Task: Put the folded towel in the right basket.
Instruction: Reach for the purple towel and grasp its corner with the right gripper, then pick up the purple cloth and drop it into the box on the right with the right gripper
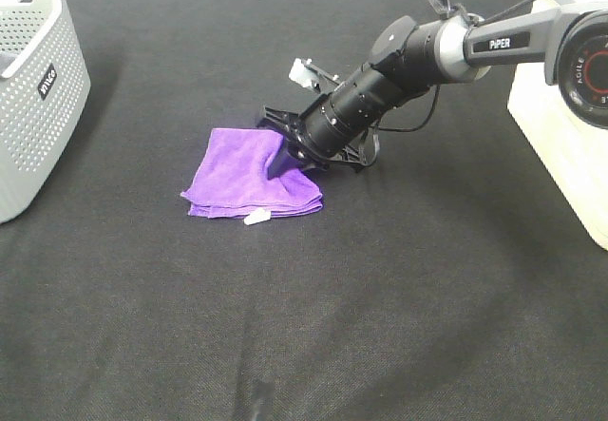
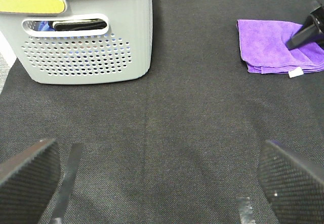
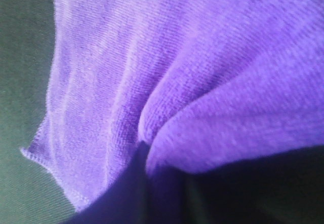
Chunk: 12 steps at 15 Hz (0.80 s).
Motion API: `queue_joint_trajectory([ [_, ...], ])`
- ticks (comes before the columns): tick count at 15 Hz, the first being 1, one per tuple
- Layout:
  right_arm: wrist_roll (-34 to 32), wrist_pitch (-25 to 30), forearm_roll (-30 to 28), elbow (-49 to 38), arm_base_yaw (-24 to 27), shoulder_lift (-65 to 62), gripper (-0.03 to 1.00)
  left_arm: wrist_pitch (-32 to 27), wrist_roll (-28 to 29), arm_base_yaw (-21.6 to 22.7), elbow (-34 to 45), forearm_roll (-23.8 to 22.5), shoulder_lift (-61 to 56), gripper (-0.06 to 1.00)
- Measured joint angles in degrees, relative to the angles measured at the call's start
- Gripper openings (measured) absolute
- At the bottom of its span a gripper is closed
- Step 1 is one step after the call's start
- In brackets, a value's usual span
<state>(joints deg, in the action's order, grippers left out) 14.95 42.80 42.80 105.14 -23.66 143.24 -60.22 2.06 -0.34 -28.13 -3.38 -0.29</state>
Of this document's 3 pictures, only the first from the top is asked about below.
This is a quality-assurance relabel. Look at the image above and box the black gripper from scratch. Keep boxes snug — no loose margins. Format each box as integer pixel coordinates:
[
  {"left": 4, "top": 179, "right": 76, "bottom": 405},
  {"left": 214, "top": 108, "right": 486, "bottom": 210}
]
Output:
[{"left": 255, "top": 105, "right": 371, "bottom": 179}]

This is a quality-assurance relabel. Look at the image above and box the black table cloth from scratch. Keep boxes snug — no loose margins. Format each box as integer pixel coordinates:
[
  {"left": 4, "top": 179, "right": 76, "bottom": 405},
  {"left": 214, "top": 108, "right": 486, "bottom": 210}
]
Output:
[{"left": 1, "top": 0, "right": 607, "bottom": 420}]

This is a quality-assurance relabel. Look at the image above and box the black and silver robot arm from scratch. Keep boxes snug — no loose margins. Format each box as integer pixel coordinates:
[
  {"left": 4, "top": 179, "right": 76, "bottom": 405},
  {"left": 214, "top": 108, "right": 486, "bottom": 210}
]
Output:
[{"left": 256, "top": 3, "right": 607, "bottom": 179}]

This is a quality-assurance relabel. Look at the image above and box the purple towel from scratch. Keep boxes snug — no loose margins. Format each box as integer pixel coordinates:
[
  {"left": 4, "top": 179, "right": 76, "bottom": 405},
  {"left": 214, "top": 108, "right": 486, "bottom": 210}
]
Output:
[{"left": 181, "top": 127, "right": 323, "bottom": 219}]

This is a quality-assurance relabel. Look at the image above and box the white storage box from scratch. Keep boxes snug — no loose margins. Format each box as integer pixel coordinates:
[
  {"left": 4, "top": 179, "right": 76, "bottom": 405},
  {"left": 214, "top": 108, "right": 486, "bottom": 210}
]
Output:
[{"left": 507, "top": 0, "right": 607, "bottom": 251}]

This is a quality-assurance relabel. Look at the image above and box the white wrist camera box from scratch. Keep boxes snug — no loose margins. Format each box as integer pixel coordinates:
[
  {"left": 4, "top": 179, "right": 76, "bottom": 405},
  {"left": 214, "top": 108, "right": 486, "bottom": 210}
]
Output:
[{"left": 288, "top": 58, "right": 319, "bottom": 90}]

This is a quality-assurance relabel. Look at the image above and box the grey perforated plastic basket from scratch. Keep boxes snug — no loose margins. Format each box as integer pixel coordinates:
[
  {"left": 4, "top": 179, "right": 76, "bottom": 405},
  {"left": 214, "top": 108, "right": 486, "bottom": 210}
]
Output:
[{"left": 1, "top": 0, "right": 90, "bottom": 222}]

